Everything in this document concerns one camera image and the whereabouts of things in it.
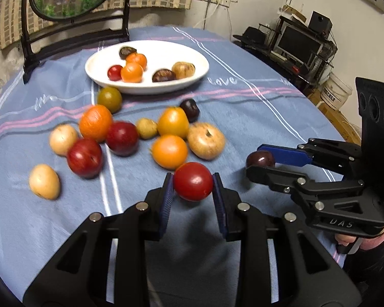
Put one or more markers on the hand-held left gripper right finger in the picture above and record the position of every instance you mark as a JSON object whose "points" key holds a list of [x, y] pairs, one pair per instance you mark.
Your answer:
{"points": [[219, 204]]}

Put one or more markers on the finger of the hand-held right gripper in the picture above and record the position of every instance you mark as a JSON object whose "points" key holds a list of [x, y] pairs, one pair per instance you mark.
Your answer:
{"points": [[268, 176], [284, 155]]}

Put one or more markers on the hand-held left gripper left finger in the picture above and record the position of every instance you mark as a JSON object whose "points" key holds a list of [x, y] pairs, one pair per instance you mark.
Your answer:
{"points": [[166, 204]]}

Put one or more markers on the dark maroon plum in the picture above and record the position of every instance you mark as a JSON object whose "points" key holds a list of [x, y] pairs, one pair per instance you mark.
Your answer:
{"points": [[260, 159]]}

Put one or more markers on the red tomato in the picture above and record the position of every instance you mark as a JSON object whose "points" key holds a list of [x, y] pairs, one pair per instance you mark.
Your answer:
{"points": [[193, 181]]}

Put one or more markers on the orange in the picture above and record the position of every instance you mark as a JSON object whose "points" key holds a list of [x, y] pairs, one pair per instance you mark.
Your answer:
{"points": [[169, 152], [96, 123], [132, 73]]}

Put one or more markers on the beige apple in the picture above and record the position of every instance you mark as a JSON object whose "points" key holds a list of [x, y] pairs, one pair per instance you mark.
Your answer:
{"points": [[206, 140]]}

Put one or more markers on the yellow-orange persimmon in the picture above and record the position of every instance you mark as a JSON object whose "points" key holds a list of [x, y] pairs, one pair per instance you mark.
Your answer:
{"points": [[173, 122]]}

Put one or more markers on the small blackish purple plum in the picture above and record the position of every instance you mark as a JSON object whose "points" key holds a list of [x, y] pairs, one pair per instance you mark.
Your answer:
{"points": [[189, 109]]}

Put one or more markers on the green-brown plum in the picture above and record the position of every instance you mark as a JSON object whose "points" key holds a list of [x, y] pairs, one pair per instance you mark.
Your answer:
{"points": [[109, 98]]}

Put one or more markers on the pale yellow plum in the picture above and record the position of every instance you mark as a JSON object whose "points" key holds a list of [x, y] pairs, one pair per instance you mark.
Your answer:
{"points": [[44, 181], [62, 139]]}

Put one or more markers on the pale speckled mangosteen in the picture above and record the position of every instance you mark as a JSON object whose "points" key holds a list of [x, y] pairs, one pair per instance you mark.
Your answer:
{"points": [[183, 69]]}

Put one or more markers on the bright red plum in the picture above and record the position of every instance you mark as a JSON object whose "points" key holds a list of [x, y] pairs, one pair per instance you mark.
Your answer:
{"points": [[114, 72]]}

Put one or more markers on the rough-skinned tangerine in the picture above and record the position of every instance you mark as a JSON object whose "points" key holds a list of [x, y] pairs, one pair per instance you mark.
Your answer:
{"points": [[137, 59]]}

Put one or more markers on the white plate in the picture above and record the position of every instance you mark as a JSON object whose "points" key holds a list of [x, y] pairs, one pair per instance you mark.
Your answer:
{"points": [[166, 52]]}

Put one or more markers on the person's right hand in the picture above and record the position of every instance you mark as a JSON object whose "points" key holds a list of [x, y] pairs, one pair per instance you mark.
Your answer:
{"points": [[345, 241]]}

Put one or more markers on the blue plaid tablecloth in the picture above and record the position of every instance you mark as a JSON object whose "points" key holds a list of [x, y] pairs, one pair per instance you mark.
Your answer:
{"points": [[230, 118]]}

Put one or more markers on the black desk rack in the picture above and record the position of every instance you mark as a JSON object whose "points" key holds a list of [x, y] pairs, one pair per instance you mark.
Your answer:
{"points": [[307, 76]]}

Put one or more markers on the white plastic bucket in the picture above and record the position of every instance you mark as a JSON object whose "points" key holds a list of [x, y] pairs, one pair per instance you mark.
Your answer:
{"points": [[336, 91]]}

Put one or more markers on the white remote control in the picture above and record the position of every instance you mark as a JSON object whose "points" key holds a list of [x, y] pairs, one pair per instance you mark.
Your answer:
{"points": [[280, 56]]}

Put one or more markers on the black computer monitor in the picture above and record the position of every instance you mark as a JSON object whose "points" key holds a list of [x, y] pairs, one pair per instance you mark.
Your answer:
{"points": [[299, 43]]}

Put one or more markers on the black hat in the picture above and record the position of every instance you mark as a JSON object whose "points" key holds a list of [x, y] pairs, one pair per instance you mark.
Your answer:
{"points": [[252, 35]]}

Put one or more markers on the black speaker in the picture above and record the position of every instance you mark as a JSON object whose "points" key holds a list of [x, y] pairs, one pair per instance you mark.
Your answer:
{"points": [[320, 22]]}

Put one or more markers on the small open cardboard box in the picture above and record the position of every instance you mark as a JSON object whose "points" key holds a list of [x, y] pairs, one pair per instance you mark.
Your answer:
{"points": [[292, 12]]}

